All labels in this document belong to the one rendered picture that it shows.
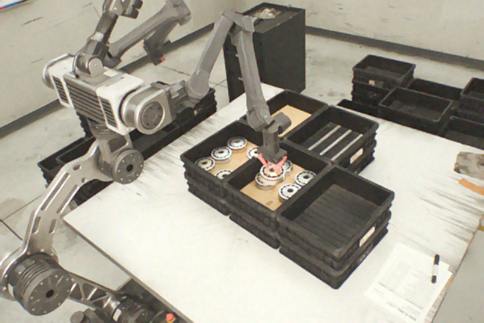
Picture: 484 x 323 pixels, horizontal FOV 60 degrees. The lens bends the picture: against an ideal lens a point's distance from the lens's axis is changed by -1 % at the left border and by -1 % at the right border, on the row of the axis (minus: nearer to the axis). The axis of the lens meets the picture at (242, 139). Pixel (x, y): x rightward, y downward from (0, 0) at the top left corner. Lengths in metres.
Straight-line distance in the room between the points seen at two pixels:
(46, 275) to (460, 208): 1.72
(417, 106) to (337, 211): 1.56
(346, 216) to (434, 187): 0.57
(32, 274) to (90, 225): 0.55
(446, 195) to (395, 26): 3.20
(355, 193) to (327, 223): 0.21
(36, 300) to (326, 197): 1.18
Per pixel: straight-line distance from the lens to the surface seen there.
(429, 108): 3.21
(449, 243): 1.98
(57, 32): 4.68
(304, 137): 2.19
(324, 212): 1.83
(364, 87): 3.48
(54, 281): 1.70
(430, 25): 4.99
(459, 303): 2.70
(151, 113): 1.35
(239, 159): 2.11
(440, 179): 2.28
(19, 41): 4.52
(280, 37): 3.55
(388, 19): 5.14
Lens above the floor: 2.13
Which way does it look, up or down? 35 degrees down
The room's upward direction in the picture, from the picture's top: 6 degrees counter-clockwise
